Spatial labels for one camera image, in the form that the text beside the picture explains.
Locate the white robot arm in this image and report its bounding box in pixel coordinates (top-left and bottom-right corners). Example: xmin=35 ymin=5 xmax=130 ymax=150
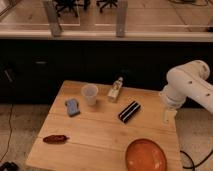
xmin=159 ymin=60 xmax=213 ymax=123

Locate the small cream bottle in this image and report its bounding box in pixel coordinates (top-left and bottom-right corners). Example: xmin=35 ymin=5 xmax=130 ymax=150
xmin=107 ymin=77 xmax=123 ymax=102

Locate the black striped box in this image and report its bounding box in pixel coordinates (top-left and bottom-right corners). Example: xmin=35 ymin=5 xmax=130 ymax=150
xmin=118 ymin=101 xmax=141 ymax=123

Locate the blue sponge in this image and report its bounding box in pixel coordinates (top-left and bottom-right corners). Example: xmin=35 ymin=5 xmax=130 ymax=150
xmin=65 ymin=99 xmax=80 ymax=117

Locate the dark red chili pepper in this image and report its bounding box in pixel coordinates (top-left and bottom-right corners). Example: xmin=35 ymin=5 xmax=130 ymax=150
xmin=43 ymin=135 xmax=68 ymax=144

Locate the right office chair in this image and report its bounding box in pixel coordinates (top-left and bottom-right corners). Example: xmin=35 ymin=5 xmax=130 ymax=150
xmin=96 ymin=0 xmax=118 ymax=13

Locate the office chair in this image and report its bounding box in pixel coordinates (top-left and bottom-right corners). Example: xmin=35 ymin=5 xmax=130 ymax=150
xmin=53 ymin=0 xmax=90 ymax=16
xmin=96 ymin=0 xmax=118 ymax=13

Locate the left office chair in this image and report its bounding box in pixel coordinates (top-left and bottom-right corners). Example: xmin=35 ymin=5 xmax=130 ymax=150
xmin=53 ymin=0 xmax=90 ymax=16

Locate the black object on floor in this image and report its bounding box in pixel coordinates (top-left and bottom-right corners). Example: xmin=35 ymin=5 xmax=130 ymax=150
xmin=0 ymin=162 xmax=19 ymax=171

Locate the left metal post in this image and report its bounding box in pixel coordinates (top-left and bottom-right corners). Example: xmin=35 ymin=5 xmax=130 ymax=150
xmin=43 ymin=0 xmax=62 ymax=37

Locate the metal post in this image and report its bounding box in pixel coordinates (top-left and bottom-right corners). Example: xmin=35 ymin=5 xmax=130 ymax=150
xmin=116 ymin=0 xmax=128 ymax=37
xmin=43 ymin=0 xmax=62 ymax=37

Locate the right metal post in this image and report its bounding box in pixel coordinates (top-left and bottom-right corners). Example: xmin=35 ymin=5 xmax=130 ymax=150
xmin=116 ymin=0 xmax=128 ymax=37

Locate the thin left floor cable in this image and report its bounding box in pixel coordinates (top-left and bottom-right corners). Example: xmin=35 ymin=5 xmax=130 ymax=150
xmin=0 ymin=103 xmax=14 ymax=164

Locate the black floor cable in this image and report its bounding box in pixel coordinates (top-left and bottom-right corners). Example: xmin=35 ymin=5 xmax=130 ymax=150
xmin=179 ymin=148 xmax=213 ymax=170

